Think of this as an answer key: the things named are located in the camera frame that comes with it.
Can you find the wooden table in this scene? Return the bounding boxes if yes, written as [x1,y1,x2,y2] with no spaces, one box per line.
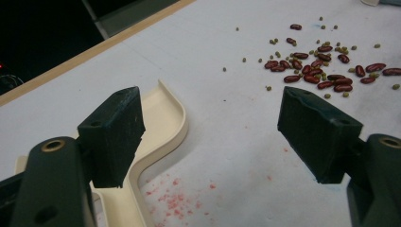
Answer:
[0,0,197,108]

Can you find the grey metal floor rail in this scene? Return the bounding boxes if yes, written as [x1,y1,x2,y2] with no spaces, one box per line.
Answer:
[80,0,182,41]

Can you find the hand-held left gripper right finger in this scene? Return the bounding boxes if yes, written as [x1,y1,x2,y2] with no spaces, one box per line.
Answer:
[277,86,364,184]

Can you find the red kidney beans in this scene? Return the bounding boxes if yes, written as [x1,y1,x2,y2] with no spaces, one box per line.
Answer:
[264,23,401,94]

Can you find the cream plastic dustpan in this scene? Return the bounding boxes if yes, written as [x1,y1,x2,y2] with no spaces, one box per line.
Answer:
[13,79,190,227]

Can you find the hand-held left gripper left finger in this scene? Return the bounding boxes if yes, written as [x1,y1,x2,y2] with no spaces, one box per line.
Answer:
[77,86,147,189]

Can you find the green mung beans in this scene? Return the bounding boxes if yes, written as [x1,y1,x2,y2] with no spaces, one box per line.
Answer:
[222,16,401,99]

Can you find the white board table cover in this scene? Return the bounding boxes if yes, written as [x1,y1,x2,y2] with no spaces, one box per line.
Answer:
[0,0,401,227]

